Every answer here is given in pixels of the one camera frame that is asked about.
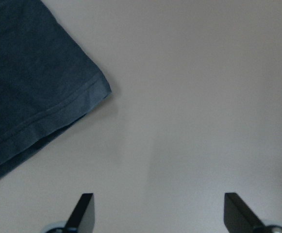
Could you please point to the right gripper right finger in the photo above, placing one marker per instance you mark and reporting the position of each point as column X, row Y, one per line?
column 239, row 218

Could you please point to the black graphic t-shirt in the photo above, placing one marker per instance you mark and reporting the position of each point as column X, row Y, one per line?
column 47, row 82

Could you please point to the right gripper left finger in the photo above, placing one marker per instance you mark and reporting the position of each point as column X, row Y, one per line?
column 82, row 218

